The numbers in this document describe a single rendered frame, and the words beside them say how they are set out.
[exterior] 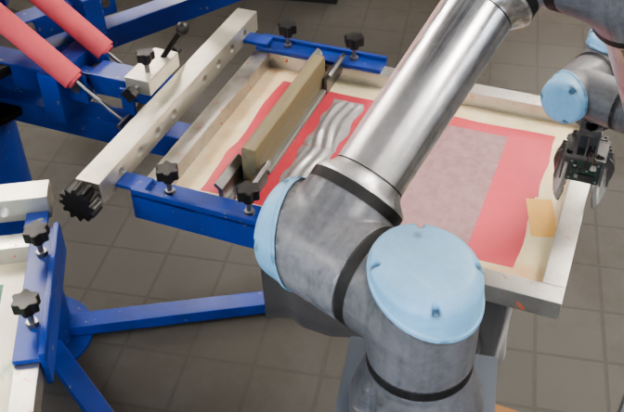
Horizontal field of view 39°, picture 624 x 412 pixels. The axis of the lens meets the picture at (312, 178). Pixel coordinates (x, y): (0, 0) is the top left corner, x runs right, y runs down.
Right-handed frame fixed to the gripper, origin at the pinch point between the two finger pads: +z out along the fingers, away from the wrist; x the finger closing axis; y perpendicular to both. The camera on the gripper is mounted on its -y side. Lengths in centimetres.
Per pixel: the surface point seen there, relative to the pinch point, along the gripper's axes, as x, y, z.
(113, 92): -97, 3, -2
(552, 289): -0.1, 26.3, -0.8
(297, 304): -48, 21, 26
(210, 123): -73, 4, -1
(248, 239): -53, 30, 2
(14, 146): -133, -1, 25
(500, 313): -7.8, 21.7, 12.6
